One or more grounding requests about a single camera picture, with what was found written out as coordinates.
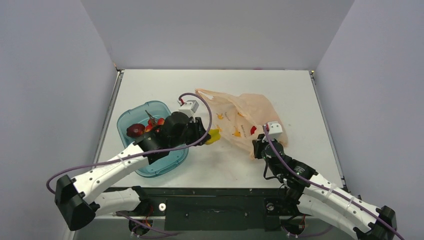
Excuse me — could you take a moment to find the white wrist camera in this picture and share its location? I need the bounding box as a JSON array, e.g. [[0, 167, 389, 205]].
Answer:
[[262, 121, 284, 142], [178, 100, 199, 118]]

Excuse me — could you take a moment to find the orange plastic bag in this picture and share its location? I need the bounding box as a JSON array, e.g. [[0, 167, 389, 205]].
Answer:
[[195, 88, 283, 158]]

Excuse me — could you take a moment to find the teal plastic bin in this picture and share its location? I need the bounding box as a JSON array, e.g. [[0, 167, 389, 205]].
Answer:
[[116, 100, 189, 178]]

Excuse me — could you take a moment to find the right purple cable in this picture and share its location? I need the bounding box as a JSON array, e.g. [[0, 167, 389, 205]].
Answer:
[[262, 125, 406, 240]]

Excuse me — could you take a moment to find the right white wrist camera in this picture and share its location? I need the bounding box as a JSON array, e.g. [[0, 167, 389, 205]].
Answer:
[[262, 121, 284, 142]]

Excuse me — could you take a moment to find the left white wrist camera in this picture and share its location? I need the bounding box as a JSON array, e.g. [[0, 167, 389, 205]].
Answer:
[[178, 100, 199, 118]]

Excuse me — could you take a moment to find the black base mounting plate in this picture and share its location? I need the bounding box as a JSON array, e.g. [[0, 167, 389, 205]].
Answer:
[[123, 187, 303, 232]]

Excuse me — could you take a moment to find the yellow fake fruit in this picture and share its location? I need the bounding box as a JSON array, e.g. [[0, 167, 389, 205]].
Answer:
[[204, 128, 221, 145]]

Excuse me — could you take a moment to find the red fake fruit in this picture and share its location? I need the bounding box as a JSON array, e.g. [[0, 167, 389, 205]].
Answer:
[[126, 123, 146, 139], [144, 110, 165, 133]]

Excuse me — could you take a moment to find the red fake fruit in bin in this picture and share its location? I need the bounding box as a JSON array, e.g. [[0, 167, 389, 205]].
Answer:
[[126, 123, 146, 139]]

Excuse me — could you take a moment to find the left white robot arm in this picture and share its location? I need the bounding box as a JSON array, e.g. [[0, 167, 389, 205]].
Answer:
[[54, 111, 212, 231]]

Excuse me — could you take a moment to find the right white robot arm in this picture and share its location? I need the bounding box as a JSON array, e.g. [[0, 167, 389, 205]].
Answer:
[[252, 134, 397, 240]]

